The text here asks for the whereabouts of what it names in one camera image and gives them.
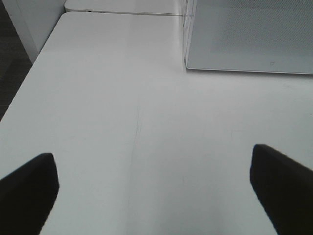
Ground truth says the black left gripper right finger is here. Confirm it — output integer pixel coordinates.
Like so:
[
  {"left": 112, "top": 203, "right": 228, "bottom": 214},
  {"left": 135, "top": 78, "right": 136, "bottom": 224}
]
[{"left": 250, "top": 144, "right": 313, "bottom": 235}]

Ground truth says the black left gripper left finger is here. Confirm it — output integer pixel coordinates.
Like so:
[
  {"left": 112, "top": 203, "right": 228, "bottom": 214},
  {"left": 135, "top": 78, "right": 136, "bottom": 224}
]
[{"left": 0, "top": 153, "right": 59, "bottom": 235}]

